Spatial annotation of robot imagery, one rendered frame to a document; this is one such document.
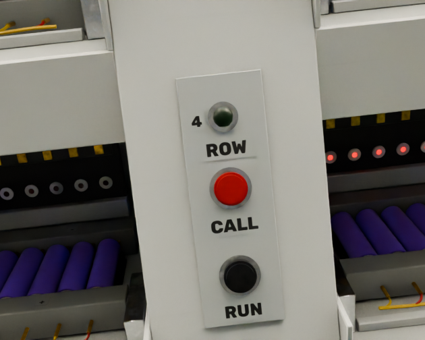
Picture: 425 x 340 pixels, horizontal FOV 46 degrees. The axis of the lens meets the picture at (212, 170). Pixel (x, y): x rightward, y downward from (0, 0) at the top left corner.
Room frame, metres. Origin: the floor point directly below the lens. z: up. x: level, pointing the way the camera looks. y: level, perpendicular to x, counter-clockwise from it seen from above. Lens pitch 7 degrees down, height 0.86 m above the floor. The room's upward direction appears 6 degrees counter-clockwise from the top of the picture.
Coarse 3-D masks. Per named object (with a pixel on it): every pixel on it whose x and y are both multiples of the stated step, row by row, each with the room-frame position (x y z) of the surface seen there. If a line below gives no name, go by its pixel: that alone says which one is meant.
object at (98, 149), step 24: (0, 168) 0.40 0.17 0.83; (24, 168) 0.40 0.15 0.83; (48, 168) 0.40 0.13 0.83; (72, 168) 0.40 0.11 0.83; (96, 168) 0.40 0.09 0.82; (120, 168) 0.41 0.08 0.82; (24, 192) 0.41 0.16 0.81; (48, 192) 0.41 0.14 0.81; (72, 192) 0.41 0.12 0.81; (96, 192) 0.41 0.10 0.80; (120, 192) 0.41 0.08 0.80
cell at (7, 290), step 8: (32, 248) 0.38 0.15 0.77; (24, 256) 0.37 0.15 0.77; (32, 256) 0.37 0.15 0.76; (40, 256) 0.38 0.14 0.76; (16, 264) 0.36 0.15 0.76; (24, 264) 0.36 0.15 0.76; (32, 264) 0.37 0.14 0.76; (16, 272) 0.35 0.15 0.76; (24, 272) 0.35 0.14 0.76; (32, 272) 0.36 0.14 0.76; (8, 280) 0.34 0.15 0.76; (16, 280) 0.34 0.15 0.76; (24, 280) 0.35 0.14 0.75; (32, 280) 0.36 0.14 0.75; (8, 288) 0.33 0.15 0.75; (16, 288) 0.33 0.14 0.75; (24, 288) 0.34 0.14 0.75; (0, 296) 0.33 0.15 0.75; (8, 296) 0.33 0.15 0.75; (16, 296) 0.33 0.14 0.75
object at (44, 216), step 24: (0, 216) 0.41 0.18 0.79; (24, 216) 0.41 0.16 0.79; (48, 216) 0.41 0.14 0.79; (72, 216) 0.41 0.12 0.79; (96, 216) 0.41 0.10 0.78; (120, 216) 0.41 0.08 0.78; (144, 288) 0.30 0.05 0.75; (144, 312) 0.28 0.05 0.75; (72, 336) 0.31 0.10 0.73; (96, 336) 0.31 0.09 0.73; (120, 336) 0.30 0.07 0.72; (144, 336) 0.23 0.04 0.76
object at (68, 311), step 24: (96, 288) 0.32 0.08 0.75; (120, 288) 0.31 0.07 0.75; (0, 312) 0.30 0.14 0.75; (24, 312) 0.30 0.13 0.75; (48, 312) 0.30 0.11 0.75; (72, 312) 0.30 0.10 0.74; (96, 312) 0.30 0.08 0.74; (120, 312) 0.30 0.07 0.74; (0, 336) 0.30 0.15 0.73; (24, 336) 0.30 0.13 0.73; (48, 336) 0.31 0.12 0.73
